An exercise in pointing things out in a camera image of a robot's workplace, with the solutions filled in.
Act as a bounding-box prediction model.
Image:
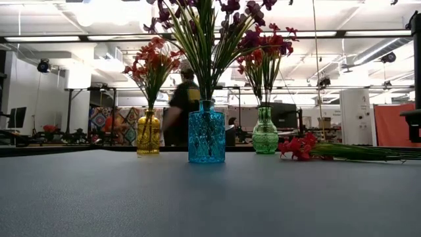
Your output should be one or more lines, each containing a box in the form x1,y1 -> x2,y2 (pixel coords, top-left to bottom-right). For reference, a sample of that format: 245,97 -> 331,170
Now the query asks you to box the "red artificial flower stem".
278,131 -> 421,165
235,49 -> 266,108
261,22 -> 299,108

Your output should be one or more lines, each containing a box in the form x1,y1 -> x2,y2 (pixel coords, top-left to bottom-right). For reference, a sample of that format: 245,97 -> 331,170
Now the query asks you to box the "blue glass vase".
187,99 -> 226,164

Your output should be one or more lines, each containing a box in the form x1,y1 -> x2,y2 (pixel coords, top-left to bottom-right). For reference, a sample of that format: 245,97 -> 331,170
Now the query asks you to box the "green glass vase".
251,105 -> 280,155

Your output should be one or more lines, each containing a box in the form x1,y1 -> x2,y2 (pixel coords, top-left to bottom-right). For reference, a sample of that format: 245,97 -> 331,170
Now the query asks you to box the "yellow glass vase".
136,109 -> 161,155

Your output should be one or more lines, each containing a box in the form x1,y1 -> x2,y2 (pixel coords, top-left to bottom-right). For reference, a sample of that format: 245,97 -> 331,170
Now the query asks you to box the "person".
162,67 -> 202,147
226,117 -> 238,147
100,115 -> 124,145

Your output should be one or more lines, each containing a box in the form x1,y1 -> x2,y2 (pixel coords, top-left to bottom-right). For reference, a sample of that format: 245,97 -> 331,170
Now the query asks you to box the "large black monitor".
259,101 -> 299,130

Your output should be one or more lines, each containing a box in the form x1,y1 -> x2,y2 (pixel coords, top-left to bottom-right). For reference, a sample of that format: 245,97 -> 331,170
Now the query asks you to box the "colourful patterned quilt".
87,107 -> 147,147

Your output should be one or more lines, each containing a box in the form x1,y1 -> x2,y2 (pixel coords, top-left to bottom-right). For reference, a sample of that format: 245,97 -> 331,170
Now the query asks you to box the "blue-grey table mat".
0,149 -> 421,237

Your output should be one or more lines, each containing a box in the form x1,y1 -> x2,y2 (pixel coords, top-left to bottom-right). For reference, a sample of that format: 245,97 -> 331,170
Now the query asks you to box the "white hanging box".
64,68 -> 93,90

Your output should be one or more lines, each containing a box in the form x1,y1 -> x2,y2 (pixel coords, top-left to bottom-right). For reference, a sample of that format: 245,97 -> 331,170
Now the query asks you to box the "white cabinet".
339,88 -> 378,147

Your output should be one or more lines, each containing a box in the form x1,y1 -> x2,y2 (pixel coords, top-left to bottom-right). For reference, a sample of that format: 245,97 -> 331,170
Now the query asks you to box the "orange partition panel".
374,103 -> 416,147

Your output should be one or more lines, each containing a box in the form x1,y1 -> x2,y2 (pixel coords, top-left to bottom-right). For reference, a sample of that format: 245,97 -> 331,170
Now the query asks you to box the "long ceiling light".
344,30 -> 412,37
3,35 -> 82,43

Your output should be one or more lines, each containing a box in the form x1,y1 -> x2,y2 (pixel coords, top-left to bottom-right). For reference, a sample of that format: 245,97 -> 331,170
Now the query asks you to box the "black slanted bar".
0,128 -> 30,147

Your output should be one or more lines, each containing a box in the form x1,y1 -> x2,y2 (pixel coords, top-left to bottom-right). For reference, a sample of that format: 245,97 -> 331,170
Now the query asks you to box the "thin hanging cable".
311,0 -> 327,145

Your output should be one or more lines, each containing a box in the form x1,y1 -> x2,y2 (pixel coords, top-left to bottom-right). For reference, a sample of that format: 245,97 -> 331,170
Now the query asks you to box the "silver ventilation duct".
352,37 -> 414,66

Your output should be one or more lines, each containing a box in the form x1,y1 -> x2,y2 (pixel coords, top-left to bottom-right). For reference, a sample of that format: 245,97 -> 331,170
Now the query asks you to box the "black frame post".
399,11 -> 421,144

